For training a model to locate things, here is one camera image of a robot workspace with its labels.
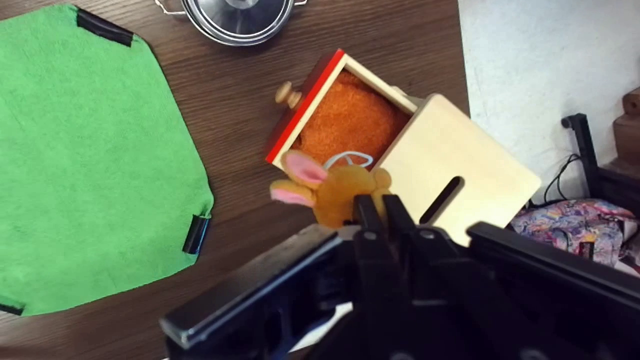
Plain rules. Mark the floral patterned fabric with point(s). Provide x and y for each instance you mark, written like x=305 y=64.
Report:
x=581 y=226

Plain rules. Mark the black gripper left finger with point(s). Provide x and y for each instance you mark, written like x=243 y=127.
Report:
x=368 y=266

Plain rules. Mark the orange plush bunny toy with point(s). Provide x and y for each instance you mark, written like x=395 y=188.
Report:
x=340 y=193

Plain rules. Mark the silver pot lid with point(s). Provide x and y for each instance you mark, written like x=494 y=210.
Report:
x=233 y=23

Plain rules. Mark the black chair frame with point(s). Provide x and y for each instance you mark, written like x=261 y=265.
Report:
x=587 y=152

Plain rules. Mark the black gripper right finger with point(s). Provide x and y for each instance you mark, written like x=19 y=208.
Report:
x=401 y=266

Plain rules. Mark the green microfiber cloth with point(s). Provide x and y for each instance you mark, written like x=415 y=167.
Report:
x=87 y=167

